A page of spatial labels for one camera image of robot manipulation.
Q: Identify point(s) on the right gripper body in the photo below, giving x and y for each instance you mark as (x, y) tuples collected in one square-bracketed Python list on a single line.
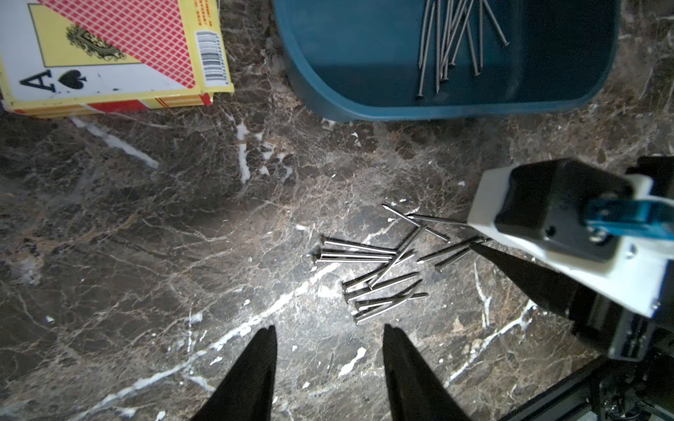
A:
[(619, 333)]

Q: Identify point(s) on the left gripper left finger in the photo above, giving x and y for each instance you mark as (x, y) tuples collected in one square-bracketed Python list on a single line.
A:
[(247, 391)]

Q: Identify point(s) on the steel nail on table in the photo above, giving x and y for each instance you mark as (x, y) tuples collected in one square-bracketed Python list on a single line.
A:
[(405, 247), (399, 214), (364, 258), (374, 303), (360, 293), (357, 246), (361, 317)]

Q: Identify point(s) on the teal plastic storage box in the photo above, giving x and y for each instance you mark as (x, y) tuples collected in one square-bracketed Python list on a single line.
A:
[(422, 60)]

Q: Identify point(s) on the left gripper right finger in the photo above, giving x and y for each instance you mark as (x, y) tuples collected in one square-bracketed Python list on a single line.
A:
[(414, 392)]

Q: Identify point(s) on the small card box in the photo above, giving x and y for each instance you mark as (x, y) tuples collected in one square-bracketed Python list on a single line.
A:
[(68, 58)]

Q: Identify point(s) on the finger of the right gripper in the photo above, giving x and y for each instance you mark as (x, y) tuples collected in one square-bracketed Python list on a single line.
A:
[(550, 290)]

